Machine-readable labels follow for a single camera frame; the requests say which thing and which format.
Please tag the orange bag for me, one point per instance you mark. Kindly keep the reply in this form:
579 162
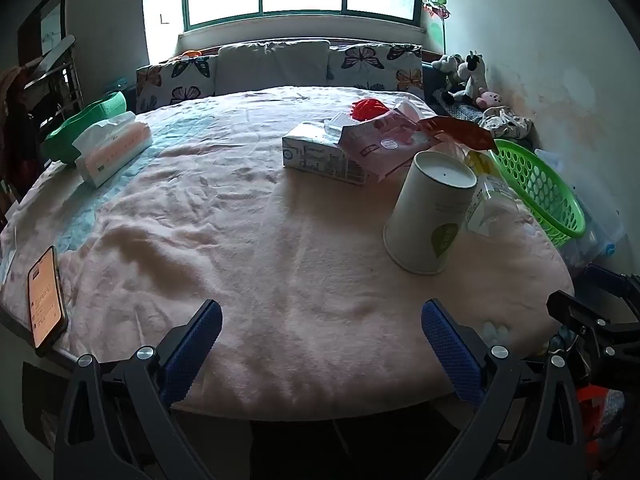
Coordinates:
595 410

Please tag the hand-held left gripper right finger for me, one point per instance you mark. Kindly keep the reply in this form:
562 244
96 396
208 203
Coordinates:
450 350

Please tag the white paper cup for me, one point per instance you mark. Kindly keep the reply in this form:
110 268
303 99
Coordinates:
425 215

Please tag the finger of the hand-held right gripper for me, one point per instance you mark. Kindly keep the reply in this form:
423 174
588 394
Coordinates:
605 280
575 310

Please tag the red foam fruit net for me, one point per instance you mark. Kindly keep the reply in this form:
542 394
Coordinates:
367 109

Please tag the green plastic basin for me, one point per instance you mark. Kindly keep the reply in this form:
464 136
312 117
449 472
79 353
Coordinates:
75 125

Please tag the plush toys pile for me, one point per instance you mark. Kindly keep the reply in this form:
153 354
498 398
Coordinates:
472 72

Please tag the red snack wrapper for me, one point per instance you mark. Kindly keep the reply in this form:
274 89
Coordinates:
460 132

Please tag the orange toy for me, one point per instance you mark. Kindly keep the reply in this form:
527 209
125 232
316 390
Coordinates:
192 52

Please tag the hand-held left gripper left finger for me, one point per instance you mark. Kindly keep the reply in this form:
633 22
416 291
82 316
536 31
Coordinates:
192 355

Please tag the green plastic basket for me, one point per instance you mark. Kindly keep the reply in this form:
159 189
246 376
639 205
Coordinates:
545 195

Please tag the patterned ledge mat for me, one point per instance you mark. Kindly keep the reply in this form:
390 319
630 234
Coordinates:
462 110

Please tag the dark door frame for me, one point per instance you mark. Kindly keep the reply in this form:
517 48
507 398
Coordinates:
27 25

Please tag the crumpled patterned cloth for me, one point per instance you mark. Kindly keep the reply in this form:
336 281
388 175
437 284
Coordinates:
505 122

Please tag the teal plastic bag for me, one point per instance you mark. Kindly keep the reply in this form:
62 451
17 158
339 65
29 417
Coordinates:
116 86

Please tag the smartphone with lit screen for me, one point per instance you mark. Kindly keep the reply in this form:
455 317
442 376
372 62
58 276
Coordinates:
45 300

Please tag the pink wet wipes packet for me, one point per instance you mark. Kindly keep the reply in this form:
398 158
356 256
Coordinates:
385 145

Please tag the grey pillow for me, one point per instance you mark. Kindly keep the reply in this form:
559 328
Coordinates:
272 67

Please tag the hanging dark clothes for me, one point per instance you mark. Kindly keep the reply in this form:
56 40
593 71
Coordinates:
15 130

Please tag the grey plush toy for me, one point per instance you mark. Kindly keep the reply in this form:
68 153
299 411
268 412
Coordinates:
446 63

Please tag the pink plush toy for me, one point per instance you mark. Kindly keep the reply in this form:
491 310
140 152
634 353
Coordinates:
489 99

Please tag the butterfly print pillow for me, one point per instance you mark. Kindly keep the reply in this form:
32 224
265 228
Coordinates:
375 67
170 80

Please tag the pink tissue pack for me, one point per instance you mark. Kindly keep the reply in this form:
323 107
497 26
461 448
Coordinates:
115 152

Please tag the metal rack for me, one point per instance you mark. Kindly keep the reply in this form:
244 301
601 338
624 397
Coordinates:
65 75

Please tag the white milk carton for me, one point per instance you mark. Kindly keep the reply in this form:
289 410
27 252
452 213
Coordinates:
310 152

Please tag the clear plastic storage box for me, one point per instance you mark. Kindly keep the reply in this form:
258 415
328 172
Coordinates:
595 240

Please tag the clear plastic bottle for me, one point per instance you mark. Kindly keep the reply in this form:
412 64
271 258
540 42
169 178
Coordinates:
490 200

